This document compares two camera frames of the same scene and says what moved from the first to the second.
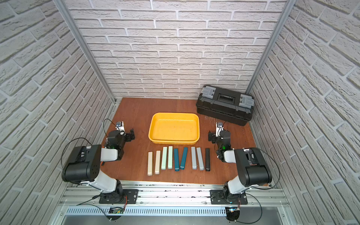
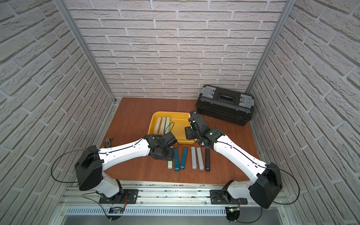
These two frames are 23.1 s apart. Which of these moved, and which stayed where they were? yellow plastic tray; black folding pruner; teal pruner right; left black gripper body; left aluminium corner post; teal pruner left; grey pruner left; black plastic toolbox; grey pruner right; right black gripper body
Moved: right black gripper body; left black gripper body
Stayed: left aluminium corner post; teal pruner left; teal pruner right; grey pruner left; grey pruner right; black plastic toolbox; black folding pruner; yellow plastic tray
